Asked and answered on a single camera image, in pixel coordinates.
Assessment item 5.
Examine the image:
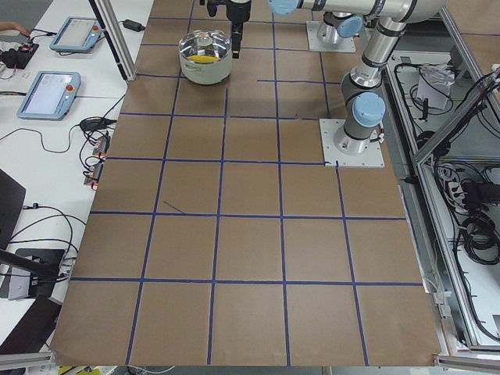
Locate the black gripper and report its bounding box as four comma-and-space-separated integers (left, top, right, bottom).
226, 0, 251, 59

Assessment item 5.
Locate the glass pot lid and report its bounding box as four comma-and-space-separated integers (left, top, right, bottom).
178, 30, 231, 61

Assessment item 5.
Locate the yellow corn cob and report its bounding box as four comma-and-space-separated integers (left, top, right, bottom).
188, 55, 220, 64

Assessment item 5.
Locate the pale green cooking pot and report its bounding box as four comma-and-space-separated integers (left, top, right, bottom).
178, 49, 233, 85

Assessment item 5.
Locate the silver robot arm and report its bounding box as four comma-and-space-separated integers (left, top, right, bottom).
316, 12, 363, 45
268, 1, 446, 156

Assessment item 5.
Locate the black power adapter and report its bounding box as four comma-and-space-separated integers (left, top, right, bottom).
123, 19, 145, 32

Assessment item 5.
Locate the far teach pendant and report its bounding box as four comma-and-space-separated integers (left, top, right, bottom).
49, 16, 102, 53

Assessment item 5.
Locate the teach pendant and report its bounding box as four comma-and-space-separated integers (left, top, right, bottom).
16, 71, 81, 120
49, 16, 102, 53

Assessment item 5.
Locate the grey usb hub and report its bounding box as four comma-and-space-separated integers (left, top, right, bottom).
81, 134, 111, 190

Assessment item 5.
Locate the near teach pendant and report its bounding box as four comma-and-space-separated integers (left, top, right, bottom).
16, 71, 81, 120

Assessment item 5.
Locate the black monitor stand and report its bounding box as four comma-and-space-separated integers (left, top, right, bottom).
1, 248, 65, 300

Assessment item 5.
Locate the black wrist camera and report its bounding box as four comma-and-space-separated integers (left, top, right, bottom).
199, 0, 226, 17

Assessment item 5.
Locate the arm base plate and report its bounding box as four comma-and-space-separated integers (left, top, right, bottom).
306, 21, 356, 53
320, 119, 384, 168

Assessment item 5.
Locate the aluminium frame post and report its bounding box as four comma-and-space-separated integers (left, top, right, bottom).
88, 0, 137, 82

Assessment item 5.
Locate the aluminium side frame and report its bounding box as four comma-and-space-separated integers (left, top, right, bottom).
386, 1, 499, 374

